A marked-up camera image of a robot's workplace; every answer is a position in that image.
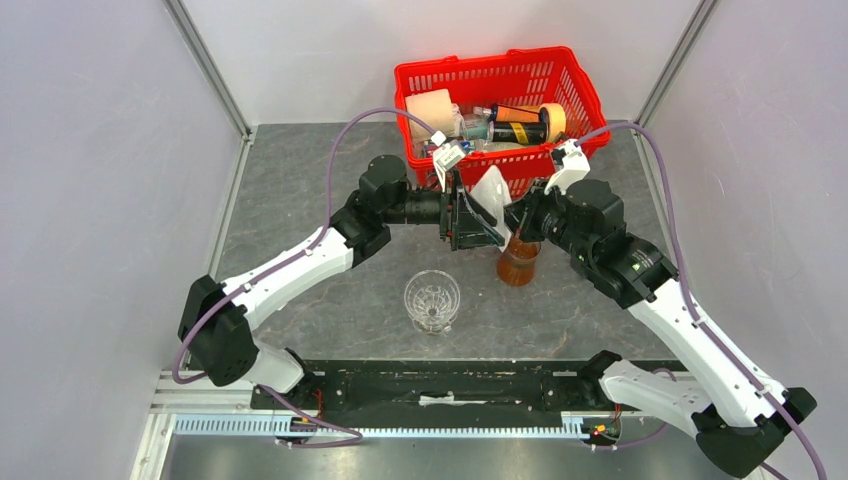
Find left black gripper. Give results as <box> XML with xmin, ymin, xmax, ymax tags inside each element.
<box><xmin>383</xmin><ymin>169</ymin><xmax>504</xmax><ymax>252</ymax></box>

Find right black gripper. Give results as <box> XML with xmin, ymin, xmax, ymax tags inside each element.
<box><xmin>496</xmin><ymin>177</ymin><xmax>596</xmax><ymax>264</ymax></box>

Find white paper coffee filter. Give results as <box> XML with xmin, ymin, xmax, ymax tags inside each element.
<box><xmin>470</xmin><ymin>165</ymin><xmax>512</xmax><ymax>252</ymax></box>

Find clear glass dripper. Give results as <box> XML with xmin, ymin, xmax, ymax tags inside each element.
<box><xmin>403</xmin><ymin>270</ymin><xmax>461</xmax><ymax>335</ymax></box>

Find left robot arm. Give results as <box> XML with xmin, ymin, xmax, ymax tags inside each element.
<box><xmin>177</xmin><ymin>155</ymin><xmax>511</xmax><ymax>409</ymax></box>

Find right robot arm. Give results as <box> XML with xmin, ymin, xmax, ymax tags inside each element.
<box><xmin>504</xmin><ymin>179</ymin><xmax>817</xmax><ymax>478</ymax></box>

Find glass carafe with coffee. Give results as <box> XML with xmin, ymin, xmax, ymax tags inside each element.
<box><xmin>496</xmin><ymin>236</ymin><xmax>541</xmax><ymax>287</ymax></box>

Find blue red packet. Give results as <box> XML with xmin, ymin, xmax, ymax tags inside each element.
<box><xmin>420</xmin><ymin>140</ymin><xmax>475</xmax><ymax>158</ymax></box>

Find clear plastic bottle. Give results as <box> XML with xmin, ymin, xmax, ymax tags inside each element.
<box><xmin>458</xmin><ymin>106</ymin><xmax>492</xmax><ymax>141</ymax></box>

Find black orange cylindrical can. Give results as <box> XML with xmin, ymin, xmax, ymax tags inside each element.
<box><xmin>488</xmin><ymin>104</ymin><xmax>548</xmax><ymax>146</ymax></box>

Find yellow masking tape roll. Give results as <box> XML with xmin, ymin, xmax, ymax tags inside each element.
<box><xmin>538</xmin><ymin>103</ymin><xmax>567</xmax><ymax>143</ymax></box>

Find beige paper towel roll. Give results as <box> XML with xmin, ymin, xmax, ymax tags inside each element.
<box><xmin>405</xmin><ymin>89</ymin><xmax>460</xmax><ymax>137</ymax></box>

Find red plastic shopping basket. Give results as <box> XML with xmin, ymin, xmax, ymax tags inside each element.
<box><xmin>394</xmin><ymin>46</ymin><xmax>607</xmax><ymax>199</ymax></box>

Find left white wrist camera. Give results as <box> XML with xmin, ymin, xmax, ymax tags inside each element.
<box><xmin>430</xmin><ymin>131</ymin><xmax>466</xmax><ymax>191</ymax></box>

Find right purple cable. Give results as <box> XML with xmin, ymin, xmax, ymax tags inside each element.
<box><xmin>576</xmin><ymin>121</ymin><xmax>829</xmax><ymax>480</ymax></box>

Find purple cable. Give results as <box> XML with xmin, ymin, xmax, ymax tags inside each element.
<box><xmin>576</xmin><ymin>121</ymin><xmax>829</xmax><ymax>480</ymax></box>
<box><xmin>172</xmin><ymin>107</ymin><xmax>439</xmax><ymax>386</ymax></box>

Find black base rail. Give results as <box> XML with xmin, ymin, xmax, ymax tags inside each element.
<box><xmin>286</xmin><ymin>360</ymin><xmax>614</xmax><ymax>429</ymax></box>

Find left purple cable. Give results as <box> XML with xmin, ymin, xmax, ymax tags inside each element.
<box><xmin>172</xmin><ymin>107</ymin><xmax>439</xmax><ymax>386</ymax></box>

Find white slotted cable duct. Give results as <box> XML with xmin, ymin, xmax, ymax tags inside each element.
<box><xmin>173</xmin><ymin>414</ymin><xmax>594</xmax><ymax>441</ymax></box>

